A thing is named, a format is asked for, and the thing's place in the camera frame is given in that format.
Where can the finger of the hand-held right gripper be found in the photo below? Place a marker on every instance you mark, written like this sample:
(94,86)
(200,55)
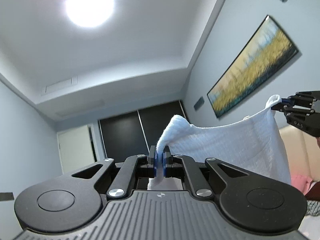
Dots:
(303,97)
(287,109)

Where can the round ceiling light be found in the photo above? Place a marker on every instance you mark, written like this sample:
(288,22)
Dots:
(89,3)

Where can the white door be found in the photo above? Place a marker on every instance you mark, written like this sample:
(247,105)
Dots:
(76,150)

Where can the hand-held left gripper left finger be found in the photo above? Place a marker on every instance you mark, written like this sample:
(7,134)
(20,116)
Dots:
(155,164)

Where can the ceiling access hatch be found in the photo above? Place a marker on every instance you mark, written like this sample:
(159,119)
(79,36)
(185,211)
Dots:
(59,86)

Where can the pink pillow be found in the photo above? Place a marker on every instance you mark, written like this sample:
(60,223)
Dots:
(301,183)

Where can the framed yellow landscape painting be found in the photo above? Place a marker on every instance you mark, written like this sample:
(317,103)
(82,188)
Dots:
(257,67)

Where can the black sliding wardrobe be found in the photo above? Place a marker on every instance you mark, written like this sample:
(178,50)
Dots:
(125,137)

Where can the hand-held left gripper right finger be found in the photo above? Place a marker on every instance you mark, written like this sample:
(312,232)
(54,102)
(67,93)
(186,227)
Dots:
(164,165)

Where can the beige padded headboard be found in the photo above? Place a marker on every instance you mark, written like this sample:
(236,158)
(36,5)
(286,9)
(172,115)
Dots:
(300,152)

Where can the white textured shirt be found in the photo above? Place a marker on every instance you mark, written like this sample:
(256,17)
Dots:
(225,150)

